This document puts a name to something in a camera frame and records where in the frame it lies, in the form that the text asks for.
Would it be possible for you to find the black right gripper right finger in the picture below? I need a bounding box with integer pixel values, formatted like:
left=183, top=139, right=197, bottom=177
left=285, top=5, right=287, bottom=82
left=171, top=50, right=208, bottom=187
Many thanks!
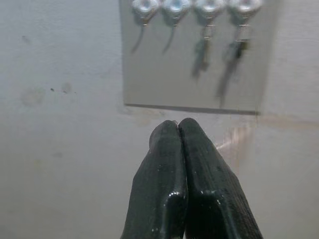
left=178, top=118, right=265, bottom=239

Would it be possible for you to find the silver metal hook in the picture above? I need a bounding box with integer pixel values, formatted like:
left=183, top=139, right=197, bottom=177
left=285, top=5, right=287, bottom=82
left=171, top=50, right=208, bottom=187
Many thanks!
left=131, top=0, right=160, bottom=25
left=161, top=0, right=191, bottom=27
left=193, top=0, right=225, bottom=25
left=227, top=0, right=264, bottom=25

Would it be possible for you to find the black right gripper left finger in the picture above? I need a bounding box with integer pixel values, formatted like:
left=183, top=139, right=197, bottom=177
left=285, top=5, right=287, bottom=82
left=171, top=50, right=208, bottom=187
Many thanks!
left=120, top=119, right=188, bottom=239

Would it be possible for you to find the grey wall hook board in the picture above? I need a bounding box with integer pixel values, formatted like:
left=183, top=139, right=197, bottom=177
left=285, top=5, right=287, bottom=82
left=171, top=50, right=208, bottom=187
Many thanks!
left=119, top=0, right=279, bottom=116

